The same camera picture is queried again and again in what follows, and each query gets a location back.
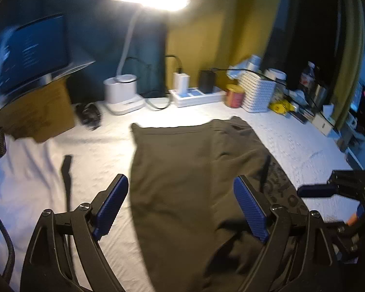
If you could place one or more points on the black charger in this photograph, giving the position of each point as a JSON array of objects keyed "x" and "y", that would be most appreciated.
[{"x": 206, "y": 80}]

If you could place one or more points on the steel thermos flask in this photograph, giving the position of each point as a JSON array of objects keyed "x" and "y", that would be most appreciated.
[{"x": 319, "y": 95}]

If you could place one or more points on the white crumpled tissue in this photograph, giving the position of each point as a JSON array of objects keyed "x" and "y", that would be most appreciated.
[{"x": 235, "y": 72}]

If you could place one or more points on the white desk lamp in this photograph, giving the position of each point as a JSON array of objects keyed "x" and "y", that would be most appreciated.
[{"x": 121, "y": 97}]

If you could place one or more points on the red can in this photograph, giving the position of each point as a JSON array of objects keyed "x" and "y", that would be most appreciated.
[{"x": 234, "y": 97}]

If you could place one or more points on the white paper box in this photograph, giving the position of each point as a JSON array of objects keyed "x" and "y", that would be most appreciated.
[{"x": 322, "y": 121}]

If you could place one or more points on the white plastic basket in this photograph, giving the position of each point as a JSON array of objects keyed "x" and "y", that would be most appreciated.
[{"x": 257, "y": 94}]

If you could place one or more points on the yellow curtain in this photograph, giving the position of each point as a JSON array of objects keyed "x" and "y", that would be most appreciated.
[
  {"x": 349, "y": 51},
  {"x": 231, "y": 21}
]

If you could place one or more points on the tablet in plastic wrap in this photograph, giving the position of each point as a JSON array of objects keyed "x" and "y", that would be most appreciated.
[{"x": 36, "y": 54}]

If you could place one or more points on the clear jar with white lid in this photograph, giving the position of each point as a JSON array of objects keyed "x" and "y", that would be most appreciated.
[{"x": 276, "y": 74}]

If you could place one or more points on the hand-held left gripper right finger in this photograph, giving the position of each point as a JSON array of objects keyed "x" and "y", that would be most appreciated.
[{"x": 251, "y": 210}]

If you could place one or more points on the brown t-shirt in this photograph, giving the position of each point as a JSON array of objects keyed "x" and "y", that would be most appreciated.
[{"x": 182, "y": 188}]

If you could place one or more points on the white textured table cloth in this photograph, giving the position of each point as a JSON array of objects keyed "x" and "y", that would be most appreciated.
[{"x": 94, "y": 158}]

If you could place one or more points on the white power strip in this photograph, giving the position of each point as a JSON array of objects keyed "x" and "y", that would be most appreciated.
[{"x": 194, "y": 97}]

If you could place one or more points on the blue and white tube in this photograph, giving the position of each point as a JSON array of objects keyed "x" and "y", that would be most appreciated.
[{"x": 255, "y": 62}]

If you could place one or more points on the yellow duck print packet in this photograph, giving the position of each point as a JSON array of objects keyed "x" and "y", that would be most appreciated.
[{"x": 279, "y": 107}]

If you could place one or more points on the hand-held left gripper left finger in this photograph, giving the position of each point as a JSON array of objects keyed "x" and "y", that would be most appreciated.
[{"x": 112, "y": 206}]

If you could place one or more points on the computer monitor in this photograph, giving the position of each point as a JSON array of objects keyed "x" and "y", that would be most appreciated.
[{"x": 356, "y": 99}]

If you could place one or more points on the clear water bottle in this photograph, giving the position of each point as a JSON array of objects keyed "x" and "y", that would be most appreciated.
[{"x": 307, "y": 79}]

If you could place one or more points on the white charger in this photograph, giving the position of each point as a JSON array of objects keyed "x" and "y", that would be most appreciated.
[{"x": 181, "y": 82}]

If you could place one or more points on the cardboard box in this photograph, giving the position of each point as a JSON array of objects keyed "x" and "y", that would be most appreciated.
[{"x": 42, "y": 112}]

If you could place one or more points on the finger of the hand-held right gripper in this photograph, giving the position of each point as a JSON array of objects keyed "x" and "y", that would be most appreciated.
[{"x": 316, "y": 190}]

